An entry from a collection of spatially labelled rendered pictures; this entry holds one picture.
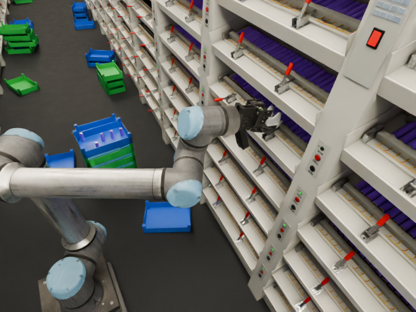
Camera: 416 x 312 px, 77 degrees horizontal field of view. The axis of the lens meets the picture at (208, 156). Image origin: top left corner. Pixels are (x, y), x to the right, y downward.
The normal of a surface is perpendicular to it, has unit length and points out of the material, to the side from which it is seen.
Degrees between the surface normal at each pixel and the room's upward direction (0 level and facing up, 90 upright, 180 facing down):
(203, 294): 0
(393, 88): 108
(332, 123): 90
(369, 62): 90
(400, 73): 18
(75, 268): 4
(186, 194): 88
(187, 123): 73
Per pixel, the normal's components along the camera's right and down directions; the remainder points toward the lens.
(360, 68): -0.89, 0.28
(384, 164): -0.22, -0.60
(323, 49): -0.87, 0.48
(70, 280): 0.04, -0.67
